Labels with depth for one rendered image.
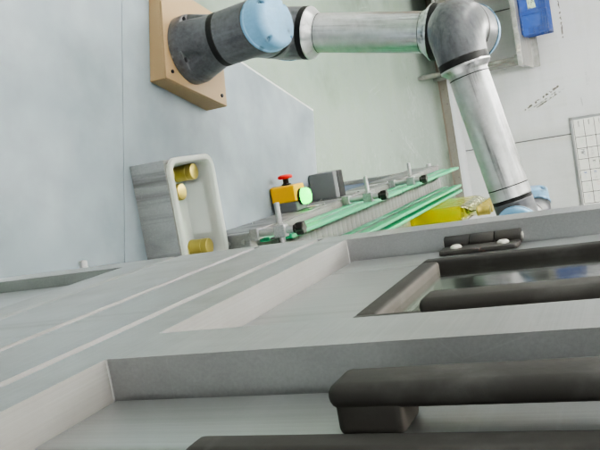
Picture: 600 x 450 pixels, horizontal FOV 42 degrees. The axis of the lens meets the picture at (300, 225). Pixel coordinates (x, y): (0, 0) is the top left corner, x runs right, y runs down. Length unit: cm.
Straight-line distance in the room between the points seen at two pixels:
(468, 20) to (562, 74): 599
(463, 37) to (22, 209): 83
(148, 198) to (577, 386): 137
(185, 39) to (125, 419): 141
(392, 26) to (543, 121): 588
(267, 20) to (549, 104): 599
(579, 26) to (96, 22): 623
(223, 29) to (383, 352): 140
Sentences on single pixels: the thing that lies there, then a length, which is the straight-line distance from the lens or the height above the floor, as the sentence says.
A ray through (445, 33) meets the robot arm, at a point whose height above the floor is 136.
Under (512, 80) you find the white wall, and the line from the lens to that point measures 755.
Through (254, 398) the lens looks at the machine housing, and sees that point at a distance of 33.
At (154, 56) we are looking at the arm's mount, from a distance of 172.
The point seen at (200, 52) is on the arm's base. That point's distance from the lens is 171.
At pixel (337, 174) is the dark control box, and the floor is 83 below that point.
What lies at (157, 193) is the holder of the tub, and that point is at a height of 80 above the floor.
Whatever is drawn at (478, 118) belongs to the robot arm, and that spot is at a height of 140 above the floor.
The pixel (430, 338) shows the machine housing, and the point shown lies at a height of 158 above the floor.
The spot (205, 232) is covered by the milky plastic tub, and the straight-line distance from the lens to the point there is 170.
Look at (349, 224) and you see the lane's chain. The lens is 227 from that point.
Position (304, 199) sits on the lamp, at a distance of 208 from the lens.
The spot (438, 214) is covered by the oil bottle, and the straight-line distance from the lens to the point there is 283.
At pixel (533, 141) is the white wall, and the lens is 753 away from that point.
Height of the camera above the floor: 167
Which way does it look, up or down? 24 degrees down
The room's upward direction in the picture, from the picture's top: 82 degrees clockwise
